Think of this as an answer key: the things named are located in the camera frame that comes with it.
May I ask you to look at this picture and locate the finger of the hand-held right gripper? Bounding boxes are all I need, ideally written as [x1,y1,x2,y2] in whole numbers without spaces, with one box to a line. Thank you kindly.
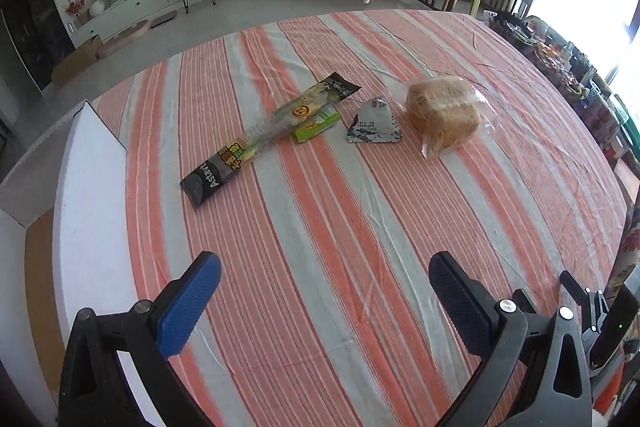
[559,270,594,314]
[513,289,540,316]

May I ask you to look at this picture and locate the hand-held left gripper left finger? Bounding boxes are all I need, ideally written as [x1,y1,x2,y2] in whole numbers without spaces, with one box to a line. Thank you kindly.
[59,251,222,427]

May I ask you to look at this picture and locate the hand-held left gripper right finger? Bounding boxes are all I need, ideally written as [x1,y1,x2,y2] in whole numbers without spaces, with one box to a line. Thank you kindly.
[429,251,594,427]

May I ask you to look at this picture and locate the white cardboard box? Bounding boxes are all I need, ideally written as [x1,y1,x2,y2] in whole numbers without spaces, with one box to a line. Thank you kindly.
[0,101,151,427]

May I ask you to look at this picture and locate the black long snack packet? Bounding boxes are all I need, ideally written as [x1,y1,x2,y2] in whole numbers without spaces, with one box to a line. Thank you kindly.
[181,139,263,209]

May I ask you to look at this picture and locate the bagged bread loaf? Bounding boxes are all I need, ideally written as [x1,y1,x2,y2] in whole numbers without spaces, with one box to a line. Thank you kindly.
[392,76,493,158]

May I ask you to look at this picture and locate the triangular rice ball packet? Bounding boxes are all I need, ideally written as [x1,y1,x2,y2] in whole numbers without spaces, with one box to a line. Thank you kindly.
[345,96,405,146]

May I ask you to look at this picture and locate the small green snack packet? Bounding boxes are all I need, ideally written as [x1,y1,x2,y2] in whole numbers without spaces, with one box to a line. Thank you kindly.
[292,109,342,144]

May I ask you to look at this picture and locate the clear long snack packet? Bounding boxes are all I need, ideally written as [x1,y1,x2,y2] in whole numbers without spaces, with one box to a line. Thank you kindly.
[245,73,362,148]

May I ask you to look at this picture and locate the orange striped cloth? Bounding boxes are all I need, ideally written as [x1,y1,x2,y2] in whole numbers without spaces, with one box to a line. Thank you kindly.
[92,9,628,427]

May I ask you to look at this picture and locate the row of cluttered items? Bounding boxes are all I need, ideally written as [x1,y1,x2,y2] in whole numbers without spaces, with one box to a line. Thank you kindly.
[487,9,640,208]

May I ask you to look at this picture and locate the brown cardboard box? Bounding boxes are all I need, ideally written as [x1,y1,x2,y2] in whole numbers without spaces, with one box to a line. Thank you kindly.
[51,35,103,88]

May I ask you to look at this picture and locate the beige oval cat scratcher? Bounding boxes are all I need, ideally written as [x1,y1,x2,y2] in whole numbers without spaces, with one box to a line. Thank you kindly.
[97,19,151,58]

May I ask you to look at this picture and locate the red flower plant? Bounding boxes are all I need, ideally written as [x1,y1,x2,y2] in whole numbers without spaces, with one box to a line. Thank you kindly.
[66,0,91,25]

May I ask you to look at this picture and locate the black glass cabinet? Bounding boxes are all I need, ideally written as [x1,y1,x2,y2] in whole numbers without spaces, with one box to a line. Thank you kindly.
[0,0,76,90]

